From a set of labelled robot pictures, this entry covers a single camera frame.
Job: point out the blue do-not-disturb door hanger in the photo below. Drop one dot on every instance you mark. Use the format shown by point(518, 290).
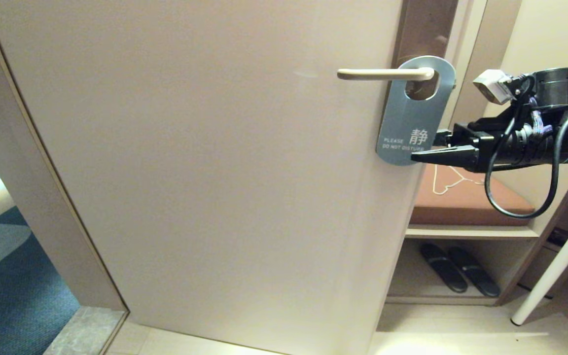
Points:
point(405, 118)

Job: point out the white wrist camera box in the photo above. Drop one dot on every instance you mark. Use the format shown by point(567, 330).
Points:
point(491, 86)

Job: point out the brown metal lock plate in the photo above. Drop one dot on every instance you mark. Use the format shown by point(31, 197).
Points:
point(424, 27)

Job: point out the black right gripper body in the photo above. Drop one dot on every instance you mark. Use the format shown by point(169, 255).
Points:
point(466, 135)

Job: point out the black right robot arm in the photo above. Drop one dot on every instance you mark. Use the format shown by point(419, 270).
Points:
point(552, 86)

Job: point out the white table leg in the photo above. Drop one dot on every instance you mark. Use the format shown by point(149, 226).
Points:
point(555, 266)

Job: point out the beige room door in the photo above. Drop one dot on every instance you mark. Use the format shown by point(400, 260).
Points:
point(215, 172)

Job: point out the black slipper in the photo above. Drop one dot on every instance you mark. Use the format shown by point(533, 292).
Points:
point(474, 272)
point(444, 268)

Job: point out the brown seat cushion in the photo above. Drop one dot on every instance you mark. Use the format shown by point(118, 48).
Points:
point(461, 207)

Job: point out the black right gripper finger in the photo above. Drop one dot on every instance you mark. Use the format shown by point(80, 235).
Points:
point(444, 138)
point(451, 158)

